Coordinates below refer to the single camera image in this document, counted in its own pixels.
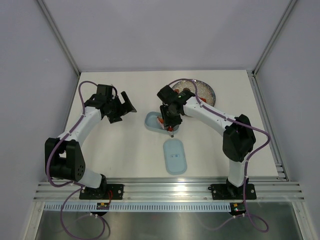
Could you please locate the left aluminium frame post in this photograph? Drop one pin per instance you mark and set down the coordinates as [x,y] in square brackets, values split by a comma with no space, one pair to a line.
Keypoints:
[58,36]

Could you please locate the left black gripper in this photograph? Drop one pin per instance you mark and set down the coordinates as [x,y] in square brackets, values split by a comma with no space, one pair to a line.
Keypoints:
[114,118]

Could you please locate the aluminium frame post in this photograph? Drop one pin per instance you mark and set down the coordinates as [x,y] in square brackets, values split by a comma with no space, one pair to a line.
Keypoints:
[274,36]
[58,36]

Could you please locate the small circuit board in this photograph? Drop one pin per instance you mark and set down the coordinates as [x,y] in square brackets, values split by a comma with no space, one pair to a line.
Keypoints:
[103,206]
[237,209]

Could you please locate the light blue lunch box lid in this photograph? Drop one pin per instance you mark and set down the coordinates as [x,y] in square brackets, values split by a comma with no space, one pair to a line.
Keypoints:
[174,157]

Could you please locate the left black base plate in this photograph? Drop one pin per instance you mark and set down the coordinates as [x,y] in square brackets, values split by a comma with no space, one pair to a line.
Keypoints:
[106,192]

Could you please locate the light blue lunch box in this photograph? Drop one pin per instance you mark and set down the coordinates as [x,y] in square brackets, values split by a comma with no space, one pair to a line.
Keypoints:
[153,125]

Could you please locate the aluminium mounting rail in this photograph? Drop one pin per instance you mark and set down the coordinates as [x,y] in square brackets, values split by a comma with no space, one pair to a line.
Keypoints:
[181,189]

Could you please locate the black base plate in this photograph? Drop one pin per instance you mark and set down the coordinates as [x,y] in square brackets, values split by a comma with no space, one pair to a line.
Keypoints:
[224,191]
[106,192]

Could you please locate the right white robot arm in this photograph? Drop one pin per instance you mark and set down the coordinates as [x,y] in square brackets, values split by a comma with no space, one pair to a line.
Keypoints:
[238,138]

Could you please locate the speckled ceramic plate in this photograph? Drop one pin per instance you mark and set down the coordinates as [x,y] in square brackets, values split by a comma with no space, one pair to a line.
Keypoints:
[203,89]

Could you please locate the right aluminium frame post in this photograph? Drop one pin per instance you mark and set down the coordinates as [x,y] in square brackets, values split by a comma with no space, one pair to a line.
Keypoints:
[274,36]

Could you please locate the right small circuit board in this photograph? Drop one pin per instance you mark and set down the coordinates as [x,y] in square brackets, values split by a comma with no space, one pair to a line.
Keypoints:
[237,209]

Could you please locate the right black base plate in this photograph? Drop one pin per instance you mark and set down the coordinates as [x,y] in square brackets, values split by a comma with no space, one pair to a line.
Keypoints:
[224,191]

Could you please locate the white slotted cable duct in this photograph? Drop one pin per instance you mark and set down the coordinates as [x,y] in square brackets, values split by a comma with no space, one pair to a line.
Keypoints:
[149,207]

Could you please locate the left small circuit board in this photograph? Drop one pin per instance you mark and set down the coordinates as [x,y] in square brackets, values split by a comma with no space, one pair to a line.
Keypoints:
[103,206]

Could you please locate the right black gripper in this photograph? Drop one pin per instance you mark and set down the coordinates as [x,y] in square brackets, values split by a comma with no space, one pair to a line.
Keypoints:
[167,121]

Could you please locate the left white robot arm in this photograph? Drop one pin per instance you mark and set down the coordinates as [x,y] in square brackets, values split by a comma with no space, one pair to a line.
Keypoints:
[64,159]

